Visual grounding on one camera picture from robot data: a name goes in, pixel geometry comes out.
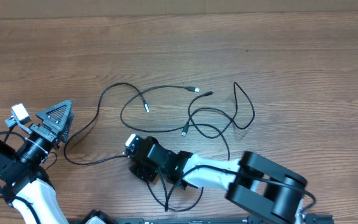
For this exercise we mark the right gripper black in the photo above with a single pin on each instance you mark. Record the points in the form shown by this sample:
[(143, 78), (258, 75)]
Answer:
[(141, 170)]

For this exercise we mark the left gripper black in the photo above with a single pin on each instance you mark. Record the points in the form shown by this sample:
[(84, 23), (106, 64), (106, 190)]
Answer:
[(55, 124)]

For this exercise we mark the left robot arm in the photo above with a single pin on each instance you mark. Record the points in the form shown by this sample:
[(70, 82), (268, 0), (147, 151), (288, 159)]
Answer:
[(24, 183)]

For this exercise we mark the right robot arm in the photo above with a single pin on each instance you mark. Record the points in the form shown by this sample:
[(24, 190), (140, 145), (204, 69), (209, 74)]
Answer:
[(258, 185)]

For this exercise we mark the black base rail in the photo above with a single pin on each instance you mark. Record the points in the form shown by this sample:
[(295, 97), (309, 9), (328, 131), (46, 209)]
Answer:
[(97, 216)]

